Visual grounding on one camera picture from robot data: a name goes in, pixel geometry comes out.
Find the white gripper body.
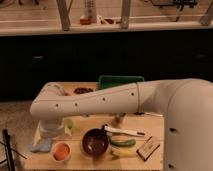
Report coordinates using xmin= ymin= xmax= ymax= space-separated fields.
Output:
xmin=39 ymin=119 xmax=64 ymax=138

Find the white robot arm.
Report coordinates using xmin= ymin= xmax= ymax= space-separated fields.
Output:
xmin=30 ymin=79 xmax=213 ymax=171

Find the blue sponge cloth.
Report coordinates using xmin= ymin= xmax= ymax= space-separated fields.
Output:
xmin=28 ymin=138 xmax=53 ymax=153

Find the green pear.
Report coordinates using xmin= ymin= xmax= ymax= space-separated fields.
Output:
xmin=64 ymin=118 xmax=74 ymax=136

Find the black tripod stand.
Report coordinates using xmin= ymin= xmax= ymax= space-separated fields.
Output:
xmin=0 ymin=129 xmax=25 ymax=171

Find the dark brown bowl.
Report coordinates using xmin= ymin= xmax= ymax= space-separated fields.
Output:
xmin=82 ymin=128 xmax=109 ymax=157

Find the dark brown plate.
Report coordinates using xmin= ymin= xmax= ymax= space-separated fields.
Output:
xmin=74 ymin=87 xmax=93 ymax=94

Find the yellow banana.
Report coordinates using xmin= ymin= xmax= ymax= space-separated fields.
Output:
xmin=111 ymin=147 xmax=136 ymax=158

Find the green plastic bin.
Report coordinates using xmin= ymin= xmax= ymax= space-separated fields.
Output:
xmin=98 ymin=75 xmax=144 ymax=90

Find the green cucumber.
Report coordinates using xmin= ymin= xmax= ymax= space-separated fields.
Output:
xmin=109 ymin=138 xmax=136 ymax=147

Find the brown chocolate bar box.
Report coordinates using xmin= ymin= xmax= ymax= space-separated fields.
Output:
xmin=136 ymin=136 xmax=160 ymax=161

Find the red object on shelf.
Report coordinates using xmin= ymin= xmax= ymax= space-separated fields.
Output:
xmin=79 ymin=16 xmax=92 ymax=25

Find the white handled knife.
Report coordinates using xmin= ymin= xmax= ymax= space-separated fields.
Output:
xmin=102 ymin=124 xmax=145 ymax=137

